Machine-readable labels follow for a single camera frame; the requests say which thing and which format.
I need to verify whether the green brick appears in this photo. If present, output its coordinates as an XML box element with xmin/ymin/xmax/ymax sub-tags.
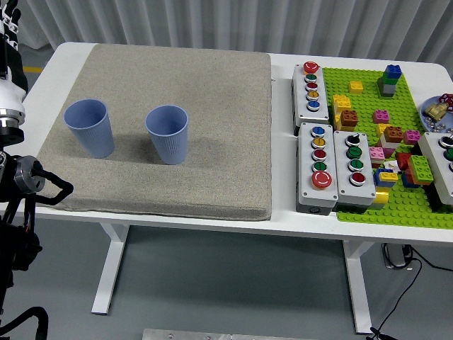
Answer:
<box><xmin>407</xmin><ymin>154</ymin><xmax>435</xmax><ymax>183</ymax></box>

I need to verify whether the grey box, round red top button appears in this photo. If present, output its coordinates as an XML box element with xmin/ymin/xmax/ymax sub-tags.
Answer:
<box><xmin>291</xmin><ymin>62</ymin><xmax>331</xmax><ymax>128</ymax></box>

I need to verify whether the grey box, black knob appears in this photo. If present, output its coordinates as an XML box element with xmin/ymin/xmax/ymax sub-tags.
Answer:
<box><xmin>333</xmin><ymin>130</ymin><xmax>377</xmax><ymax>213</ymax></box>

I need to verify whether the blue green grey brick tower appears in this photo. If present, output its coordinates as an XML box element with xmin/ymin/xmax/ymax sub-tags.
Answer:
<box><xmin>377</xmin><ymin>64</ymin><xmax>403</xmax><ymax>97</ymax></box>

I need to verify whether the brown brick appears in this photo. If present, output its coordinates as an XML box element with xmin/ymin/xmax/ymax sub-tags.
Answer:
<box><xmin>339</xmin><ymin>109</ymin><xmax>360</xmax><ymax>128</ymax></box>
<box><xmin>383</xmin><ymin>125</ymin><xmax>404</xmax><ymax>144</ymax></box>

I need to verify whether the grey box, large red mushroom button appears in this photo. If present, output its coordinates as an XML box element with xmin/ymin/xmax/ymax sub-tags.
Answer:
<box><xmin>295</xmin><ymin>122</ymin><xmax>339</xmax><ymax>215</ymax></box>

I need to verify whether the power adapter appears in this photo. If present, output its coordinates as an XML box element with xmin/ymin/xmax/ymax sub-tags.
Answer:
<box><xmin>381</xmin><ymin>243</ymin><xmax>413</xmax><ymax>270</ymax></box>

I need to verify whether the green brick baseplate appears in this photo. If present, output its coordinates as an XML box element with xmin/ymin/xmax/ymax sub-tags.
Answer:
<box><xmin>321</xmin><ymin>66</ymin><xmax>453</xmax><ymax>231</ymax></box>

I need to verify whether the white curtain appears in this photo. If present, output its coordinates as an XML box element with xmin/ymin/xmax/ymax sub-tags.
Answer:
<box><xmin>13</xmin><ymin>0</ymin><xmax>453</xmax><ymax>65</ymax></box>

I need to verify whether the red brick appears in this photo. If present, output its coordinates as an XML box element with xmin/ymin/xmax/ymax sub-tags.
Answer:
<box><xmin>395</xmin><ymin>152</ymin><xmax>413</xmax><ymax>173</ymax></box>

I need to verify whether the brass fitting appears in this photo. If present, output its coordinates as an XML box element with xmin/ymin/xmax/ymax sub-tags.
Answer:
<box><xmin>424</xmin><ymin>102</ymin><xmax>447</xmax><ymax>120</ymax></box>

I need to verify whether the white table leg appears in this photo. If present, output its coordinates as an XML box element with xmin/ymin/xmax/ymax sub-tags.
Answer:
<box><xmin>342</xmin><ymin>240</ymin><xmax>372</xmax><ymax>334</ymax></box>
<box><xmin>91</xmin><ymin>221</ymin><xmax>130</xmax><ymax>316</ymax></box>

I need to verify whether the grey button box, black base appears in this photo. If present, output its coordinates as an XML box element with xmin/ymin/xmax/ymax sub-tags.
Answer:
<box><xmin>417</xmin><ymin>131</ymin><xmax>453</xmax><ymax>207</ymax></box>

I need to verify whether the blue ribbed plastic cup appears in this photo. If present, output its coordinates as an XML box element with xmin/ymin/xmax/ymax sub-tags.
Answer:
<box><xmin>63</xmin><ymin>98</ymin><xmax>116</xmax><ymax>159</ymax></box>
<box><xmin>144</xmin><ymin>104</ymin><xmax>189</xmax><ymax>166</ymax></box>

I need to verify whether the blue plate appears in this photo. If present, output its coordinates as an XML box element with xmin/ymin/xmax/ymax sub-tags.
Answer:
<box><xmin>420</xmin><ymin>96</ymin><xmax>453</xmax><ymax>132</ymax></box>

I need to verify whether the blue and yellow brick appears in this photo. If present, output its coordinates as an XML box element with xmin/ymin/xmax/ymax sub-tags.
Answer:
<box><xmin>374</xmin><ymin>168</ymin><xmax>398</xmax><ymax>188</ymax></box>

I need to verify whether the grey-brown fabric mat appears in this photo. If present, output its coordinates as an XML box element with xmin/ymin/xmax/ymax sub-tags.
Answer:
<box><xmin>36</xmin><ymin>42</ymin><xmax>273</xmax><ymax>222</ymax></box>

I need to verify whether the black cable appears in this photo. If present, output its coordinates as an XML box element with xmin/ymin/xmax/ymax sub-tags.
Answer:
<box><xmin>408</xmin><ymin>244</ymin><xmax>453</xmax><ymax>273</ymax></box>
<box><xmin>374</xmin><ymin>258</ymin><xmax>424</xmax><ymax>332</ymax></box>

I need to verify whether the yellow round brick stack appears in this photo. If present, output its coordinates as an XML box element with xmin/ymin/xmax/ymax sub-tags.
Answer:
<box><xmin>371</xmin><ymin>187</ymin><xmax>390</xmax><ymax>213</ymax></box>

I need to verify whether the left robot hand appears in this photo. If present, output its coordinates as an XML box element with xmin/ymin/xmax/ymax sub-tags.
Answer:
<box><xmin>0</xmin><ymin>0</ymin><xmax>28</xmax><ymax>113</ymax></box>

